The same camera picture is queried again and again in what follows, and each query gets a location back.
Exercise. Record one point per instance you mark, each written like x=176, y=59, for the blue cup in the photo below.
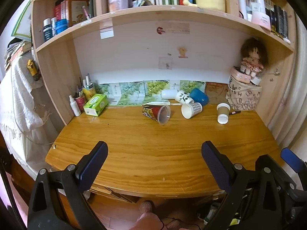
x=199, y=95

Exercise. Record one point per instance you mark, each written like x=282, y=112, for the brown-haired rag doll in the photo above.
x=253, y=57

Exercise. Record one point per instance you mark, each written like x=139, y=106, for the letter-patterned fabric basket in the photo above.
x=243, y=95

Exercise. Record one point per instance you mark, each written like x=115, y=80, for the white lace cloth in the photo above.
x=18, y=100

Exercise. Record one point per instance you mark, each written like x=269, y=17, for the person's slippered foot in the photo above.
x=145, y=206

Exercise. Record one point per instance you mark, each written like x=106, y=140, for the stack of papers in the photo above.
x=18, y=51

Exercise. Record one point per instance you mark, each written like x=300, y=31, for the red wall sticker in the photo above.
x=160, y=30

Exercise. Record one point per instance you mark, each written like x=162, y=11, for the brown paper cup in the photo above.
x=223, y=113

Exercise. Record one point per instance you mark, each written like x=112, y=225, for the pink striped pen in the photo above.
x=85, y=12

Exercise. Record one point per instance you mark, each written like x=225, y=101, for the blue round jar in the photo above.
x=61, y=26

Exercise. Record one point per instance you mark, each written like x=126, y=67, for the white paper label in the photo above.
x=106, y=30

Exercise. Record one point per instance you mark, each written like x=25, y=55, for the pink round box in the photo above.
x=239, y=75

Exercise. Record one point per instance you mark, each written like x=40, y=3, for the dark blue bottle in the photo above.
x=47, y=30

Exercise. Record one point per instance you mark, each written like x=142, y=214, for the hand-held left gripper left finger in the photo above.
x=92, y=166

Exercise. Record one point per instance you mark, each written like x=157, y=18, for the pink cosmetic tube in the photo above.
x=261, y=21

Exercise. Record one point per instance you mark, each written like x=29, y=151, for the green pen holder with markers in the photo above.
x=89, y=92

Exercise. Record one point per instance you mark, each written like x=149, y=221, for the plain white cup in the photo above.
x=169, y=94

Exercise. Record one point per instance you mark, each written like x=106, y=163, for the pink pen holder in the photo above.
x=79, y=103

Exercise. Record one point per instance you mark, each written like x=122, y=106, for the red patterned paper cup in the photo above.
x=153, y=112

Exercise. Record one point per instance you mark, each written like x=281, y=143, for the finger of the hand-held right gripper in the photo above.
x=293, y=160

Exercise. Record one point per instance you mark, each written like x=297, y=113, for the orange box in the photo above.
x=75, y=10

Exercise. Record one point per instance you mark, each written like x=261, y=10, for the red books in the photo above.
x=59, y=10

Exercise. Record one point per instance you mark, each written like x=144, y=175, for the small white jar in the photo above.
x=256, y=81

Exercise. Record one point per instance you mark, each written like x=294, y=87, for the green-framed picture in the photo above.
x=22, y=21

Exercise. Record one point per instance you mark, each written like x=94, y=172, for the person's knee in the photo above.
x=150, y=221

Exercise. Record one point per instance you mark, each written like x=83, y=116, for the wooden bookshelf hutch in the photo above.
x=57, y=62

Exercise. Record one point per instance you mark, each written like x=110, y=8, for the bear wall sticker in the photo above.
x=182, y=52

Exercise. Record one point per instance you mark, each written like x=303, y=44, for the clear adhesive wall hook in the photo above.
x=166, y=62

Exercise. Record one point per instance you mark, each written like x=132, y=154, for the white panda mug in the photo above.
x=183, y=97

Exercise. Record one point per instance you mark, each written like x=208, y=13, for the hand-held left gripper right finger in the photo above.
x=217, y=166

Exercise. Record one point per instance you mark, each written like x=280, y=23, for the checkered paper cup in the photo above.
x=191, y=109

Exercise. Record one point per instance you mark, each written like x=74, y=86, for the green tissue box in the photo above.
x=96, y=104

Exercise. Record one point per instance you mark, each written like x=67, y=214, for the yellow hanging toy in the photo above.
x=32, y=68

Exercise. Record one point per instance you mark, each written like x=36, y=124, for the clutter under desk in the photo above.
x=215, y=214

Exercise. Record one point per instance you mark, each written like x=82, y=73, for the row of cosmetic bottles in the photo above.
x=271, y=14

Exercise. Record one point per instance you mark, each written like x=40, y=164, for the white spray bottle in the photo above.
x=75, y=106

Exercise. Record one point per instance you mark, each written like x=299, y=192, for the dark pen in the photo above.
x=235, y=112

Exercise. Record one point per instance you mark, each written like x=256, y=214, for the brown cardboard sheet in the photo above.
x=215, y=92

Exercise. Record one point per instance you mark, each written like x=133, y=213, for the leaf print wall strip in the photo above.
x=153, y=88

